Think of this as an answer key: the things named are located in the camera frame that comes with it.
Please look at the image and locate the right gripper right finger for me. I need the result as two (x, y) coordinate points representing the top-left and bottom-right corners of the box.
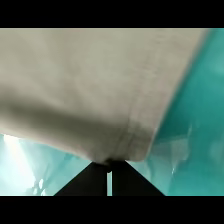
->
(111, 160), (165, 197)

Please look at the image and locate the grey-brown garment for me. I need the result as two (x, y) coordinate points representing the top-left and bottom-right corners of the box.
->
(0, 27), (210, 166)

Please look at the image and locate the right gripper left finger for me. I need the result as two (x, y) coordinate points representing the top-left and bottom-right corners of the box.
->
(54, 161), (113, 197)

